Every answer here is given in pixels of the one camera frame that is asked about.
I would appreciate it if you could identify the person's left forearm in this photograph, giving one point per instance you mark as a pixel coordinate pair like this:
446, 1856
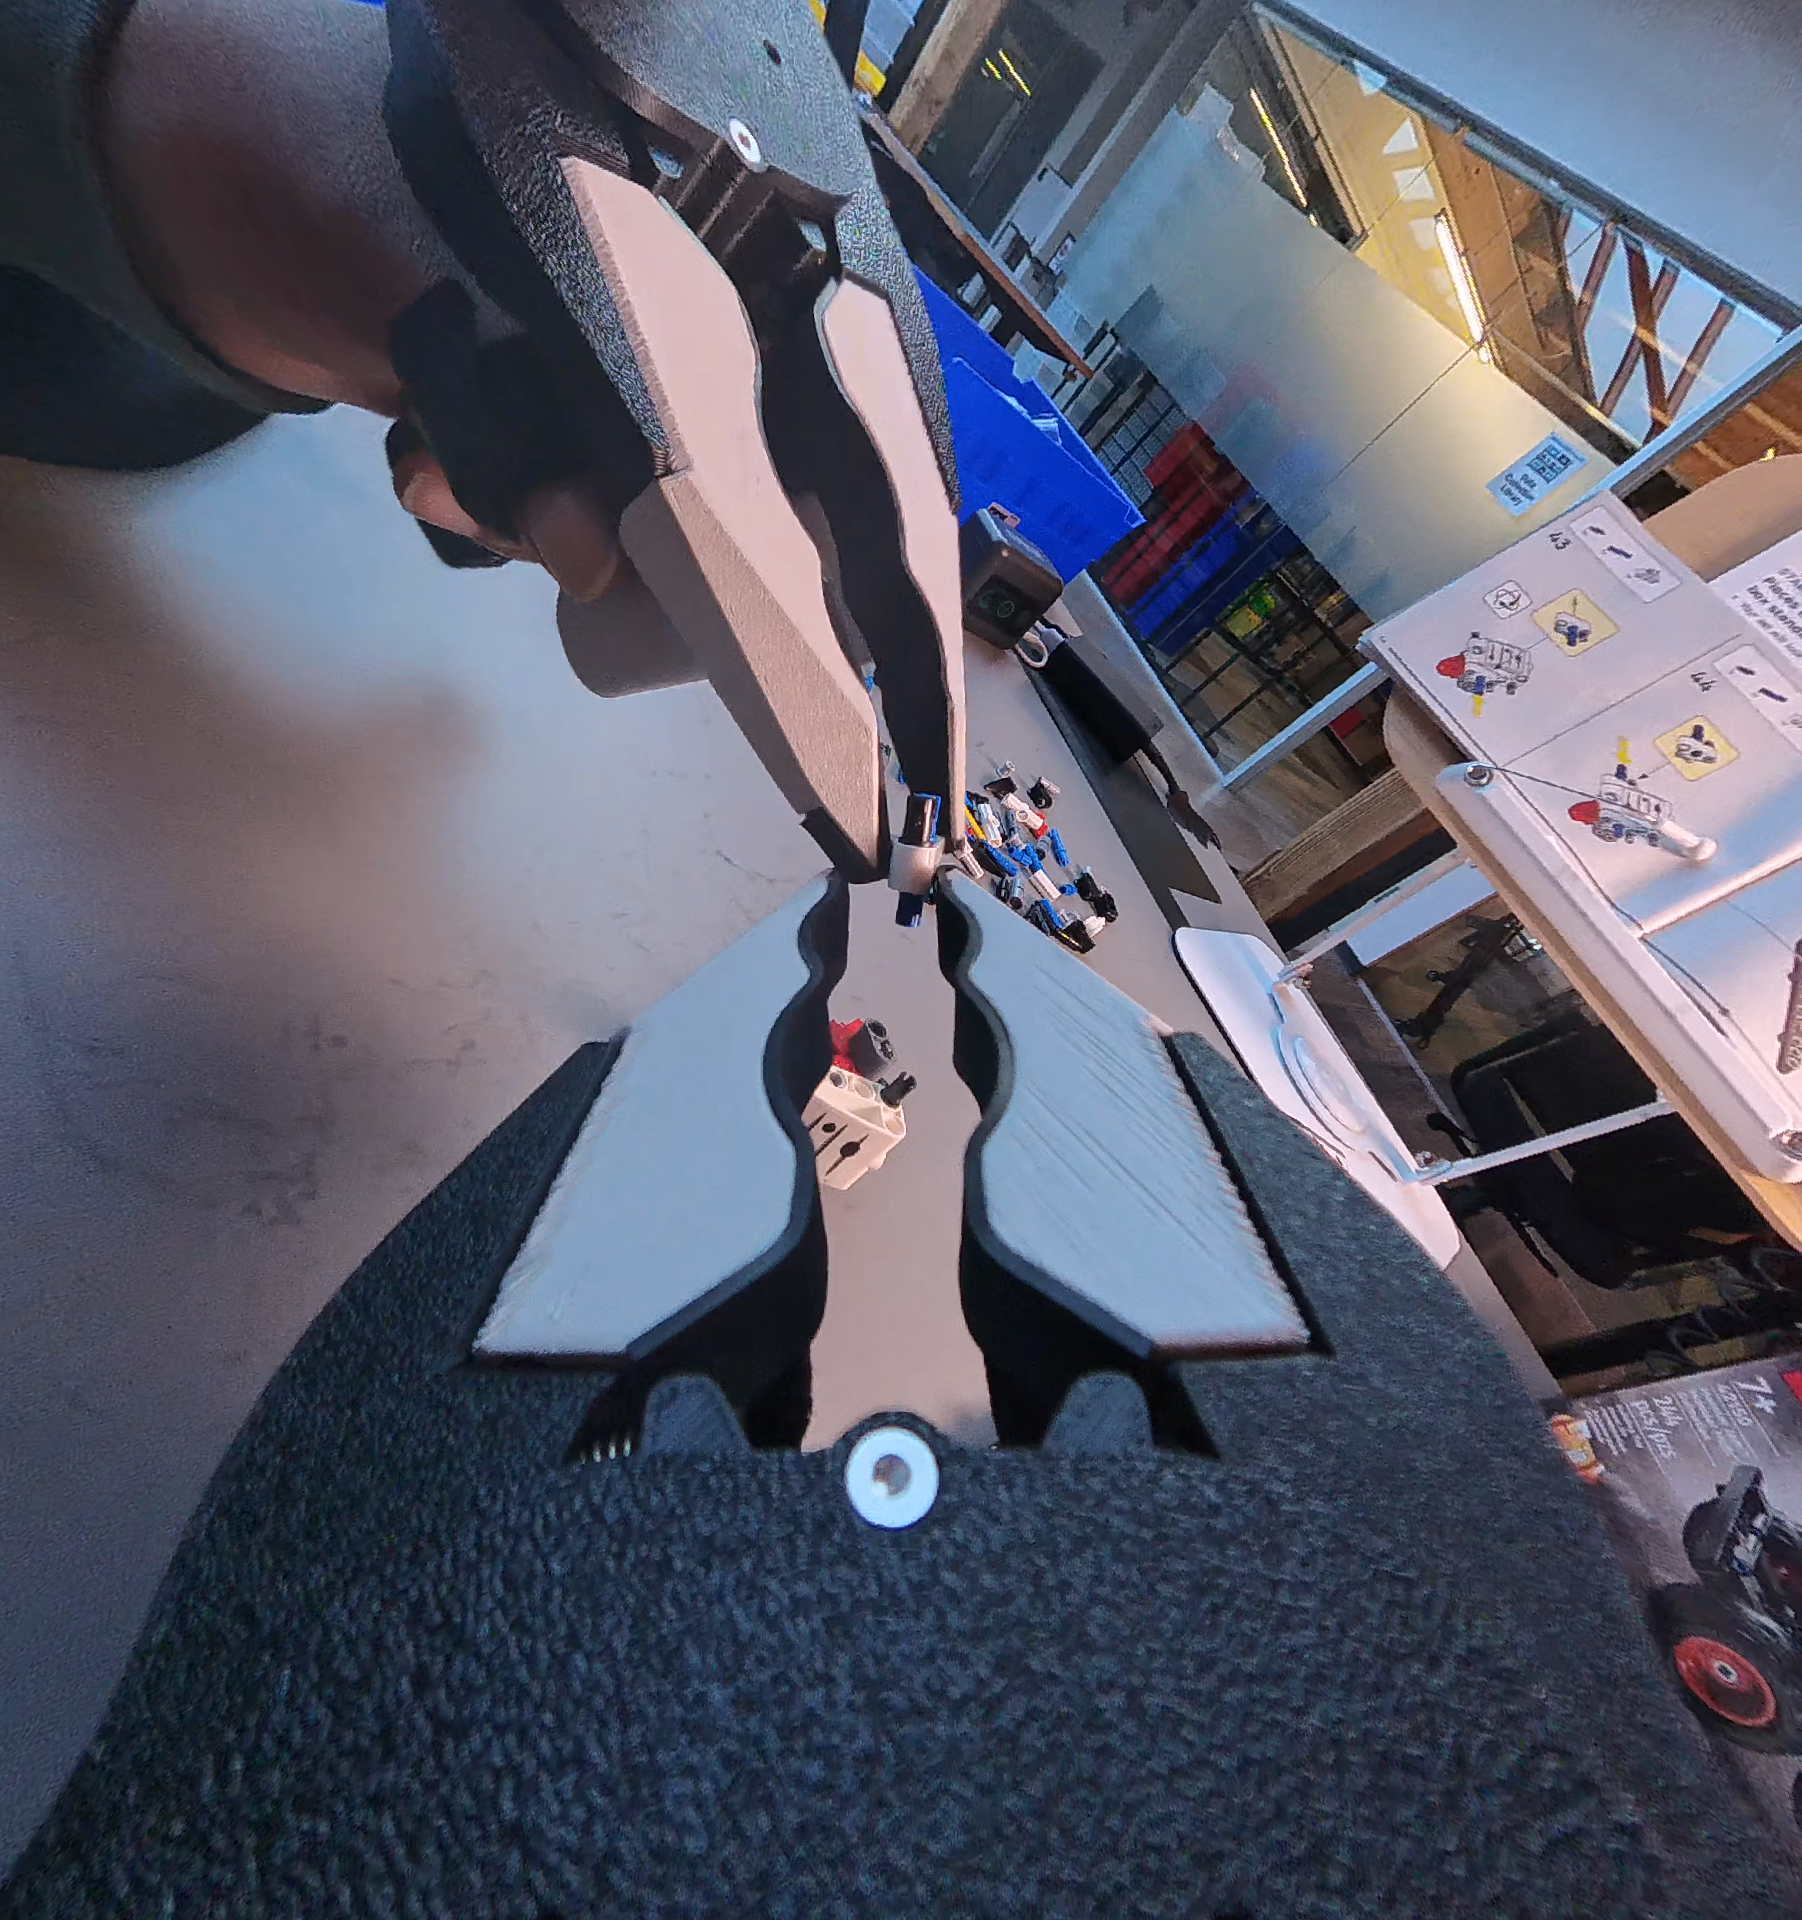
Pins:
273, 209

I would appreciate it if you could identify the black box device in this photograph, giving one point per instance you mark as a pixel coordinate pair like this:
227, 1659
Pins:
1007, 586

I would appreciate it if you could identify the toy truck box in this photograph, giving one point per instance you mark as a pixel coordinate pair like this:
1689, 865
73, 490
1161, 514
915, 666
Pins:
1744, 1559

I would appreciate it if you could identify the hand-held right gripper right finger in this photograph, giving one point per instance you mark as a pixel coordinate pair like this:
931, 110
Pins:
1127, 1170

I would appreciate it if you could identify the open instruction booklet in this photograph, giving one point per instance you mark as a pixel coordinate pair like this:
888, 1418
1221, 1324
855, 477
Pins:
1622, 690

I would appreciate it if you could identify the red white black brick subassembly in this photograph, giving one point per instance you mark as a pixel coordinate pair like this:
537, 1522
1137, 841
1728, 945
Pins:
857, 1116

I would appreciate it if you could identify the pile of small toy bricks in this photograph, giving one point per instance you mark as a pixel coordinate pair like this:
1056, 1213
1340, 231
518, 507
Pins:
1037, 857

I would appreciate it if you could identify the black power adapter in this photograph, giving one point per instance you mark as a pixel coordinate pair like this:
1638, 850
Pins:
1127, 753

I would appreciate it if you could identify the blue plastic bin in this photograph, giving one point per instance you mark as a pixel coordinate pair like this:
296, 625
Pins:
1021, 452

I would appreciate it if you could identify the white booklet stand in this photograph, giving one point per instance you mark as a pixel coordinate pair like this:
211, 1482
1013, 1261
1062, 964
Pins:
1292, 1049

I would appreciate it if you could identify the person's left hand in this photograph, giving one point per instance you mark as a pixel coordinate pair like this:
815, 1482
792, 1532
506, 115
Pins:
578, 556

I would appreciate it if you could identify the frosted glass partition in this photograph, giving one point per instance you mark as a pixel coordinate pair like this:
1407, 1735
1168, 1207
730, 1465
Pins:
1292, 362

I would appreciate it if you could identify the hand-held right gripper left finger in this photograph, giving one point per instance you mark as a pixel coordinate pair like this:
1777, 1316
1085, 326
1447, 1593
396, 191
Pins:
663, 1170

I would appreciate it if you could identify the small white blue brick piece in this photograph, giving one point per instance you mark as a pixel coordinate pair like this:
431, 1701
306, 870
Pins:
918, 865

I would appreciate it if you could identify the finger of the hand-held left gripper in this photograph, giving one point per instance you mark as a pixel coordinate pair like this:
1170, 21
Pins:
707, 480
901, 510

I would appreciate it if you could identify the grey desk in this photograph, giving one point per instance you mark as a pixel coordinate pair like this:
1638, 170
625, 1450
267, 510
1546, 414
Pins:
242, 1049

